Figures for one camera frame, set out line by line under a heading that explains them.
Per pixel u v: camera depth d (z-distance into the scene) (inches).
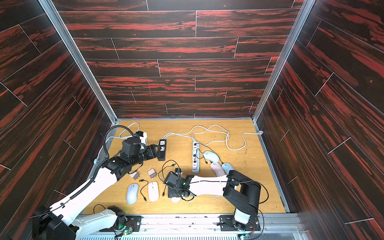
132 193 32.3
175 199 31.6
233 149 40.0
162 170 36.0
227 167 35.7
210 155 37.5
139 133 27.7
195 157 35.8
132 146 22.7
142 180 34.9
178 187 25.6
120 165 21.4
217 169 35.6
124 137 42.5
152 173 34.8
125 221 28.4
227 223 28.9
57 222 14.9
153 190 32.5
